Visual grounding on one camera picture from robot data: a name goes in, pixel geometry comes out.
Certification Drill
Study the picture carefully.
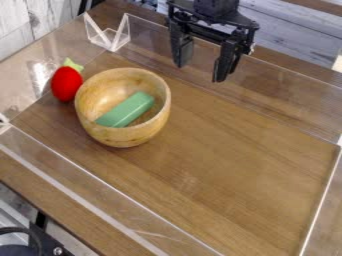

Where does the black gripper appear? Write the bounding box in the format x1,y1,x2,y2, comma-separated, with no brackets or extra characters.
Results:
167,0,259,82

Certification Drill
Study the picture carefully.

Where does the green rectangular block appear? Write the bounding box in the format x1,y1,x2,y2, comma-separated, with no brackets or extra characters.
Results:
94,92,154,128

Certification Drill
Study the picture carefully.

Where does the brown wooden bowl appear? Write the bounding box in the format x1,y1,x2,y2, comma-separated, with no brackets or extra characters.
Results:
74,67,171,148

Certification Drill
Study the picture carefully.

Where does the clear acrylic corner bracket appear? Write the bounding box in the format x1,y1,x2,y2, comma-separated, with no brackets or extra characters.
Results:
82,13,130,52

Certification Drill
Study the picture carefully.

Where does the clear acrylic tray wall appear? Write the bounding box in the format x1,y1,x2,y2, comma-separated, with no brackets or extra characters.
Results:
0,15,342,256

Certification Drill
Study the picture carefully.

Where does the black table clamp mount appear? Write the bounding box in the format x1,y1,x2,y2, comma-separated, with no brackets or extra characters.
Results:
29,223,74,256

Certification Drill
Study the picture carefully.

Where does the black cable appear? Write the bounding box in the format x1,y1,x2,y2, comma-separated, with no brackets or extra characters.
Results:
0,226,44,256

